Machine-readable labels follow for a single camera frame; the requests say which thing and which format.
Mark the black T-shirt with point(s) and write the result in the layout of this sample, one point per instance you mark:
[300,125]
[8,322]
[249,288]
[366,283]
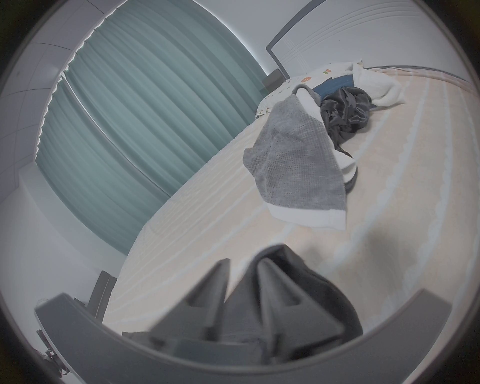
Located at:
[326,296]

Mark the white printed pillow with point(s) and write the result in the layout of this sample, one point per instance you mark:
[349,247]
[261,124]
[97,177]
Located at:
[296,82]

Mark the grey bedside table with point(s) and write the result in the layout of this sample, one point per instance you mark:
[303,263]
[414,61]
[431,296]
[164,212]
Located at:
[275,80]

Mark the pile of clothes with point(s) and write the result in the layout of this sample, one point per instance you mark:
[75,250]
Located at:
[296,161]

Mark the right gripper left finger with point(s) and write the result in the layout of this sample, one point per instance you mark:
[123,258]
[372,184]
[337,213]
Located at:
[210,303]

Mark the blue-green curtain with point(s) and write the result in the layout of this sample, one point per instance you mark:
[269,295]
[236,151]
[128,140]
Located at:
[97,168]
[161,93]

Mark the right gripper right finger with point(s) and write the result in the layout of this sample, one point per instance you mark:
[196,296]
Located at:
[285,311]

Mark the bed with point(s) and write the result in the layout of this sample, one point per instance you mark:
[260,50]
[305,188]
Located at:
[393,187]

